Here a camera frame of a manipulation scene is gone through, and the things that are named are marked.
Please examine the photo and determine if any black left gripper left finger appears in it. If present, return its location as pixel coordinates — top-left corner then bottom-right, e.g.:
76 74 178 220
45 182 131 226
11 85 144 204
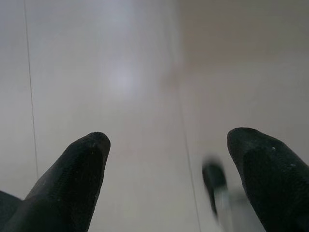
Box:
4 131 111 232

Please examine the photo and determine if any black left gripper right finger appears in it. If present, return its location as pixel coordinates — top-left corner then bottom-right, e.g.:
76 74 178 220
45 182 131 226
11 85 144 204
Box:
226 127 309 232

